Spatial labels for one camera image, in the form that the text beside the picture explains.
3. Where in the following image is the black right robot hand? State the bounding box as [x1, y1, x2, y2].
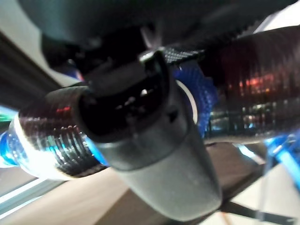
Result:
[16, 0, 289, 221]

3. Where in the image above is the small pepsi bottle blue cap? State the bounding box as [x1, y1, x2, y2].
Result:
[0, 25, 300, 182]

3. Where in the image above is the blue plastic shopping basket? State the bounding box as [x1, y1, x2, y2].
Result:
[262, 132, 300, 225]

